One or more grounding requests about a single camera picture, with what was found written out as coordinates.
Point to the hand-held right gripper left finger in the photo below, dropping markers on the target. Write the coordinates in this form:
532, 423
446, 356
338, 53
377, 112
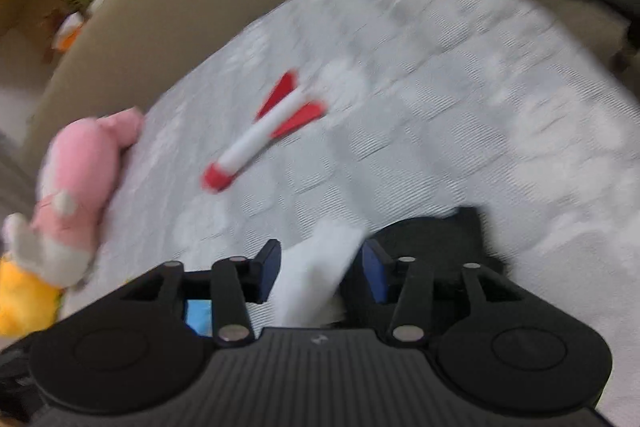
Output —
270, 269

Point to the yellow plush toy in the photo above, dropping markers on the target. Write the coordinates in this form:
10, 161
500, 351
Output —
20, 302

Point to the red white toy rocket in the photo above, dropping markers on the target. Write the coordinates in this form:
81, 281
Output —
250, 147

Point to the grey quilted mattress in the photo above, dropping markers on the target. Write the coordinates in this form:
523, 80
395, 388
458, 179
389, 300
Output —
450, 82

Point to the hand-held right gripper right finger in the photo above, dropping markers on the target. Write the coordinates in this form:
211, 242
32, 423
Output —
374, 274

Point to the blue white tissue pack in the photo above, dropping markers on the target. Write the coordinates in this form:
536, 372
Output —
197, 314

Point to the orange white object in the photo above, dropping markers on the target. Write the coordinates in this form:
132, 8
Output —
70, 32

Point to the pink plush toy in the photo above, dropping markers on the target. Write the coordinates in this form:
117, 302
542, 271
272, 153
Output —
80, 177

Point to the white paper tissue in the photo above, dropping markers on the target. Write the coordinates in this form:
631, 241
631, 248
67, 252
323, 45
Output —
310, 277

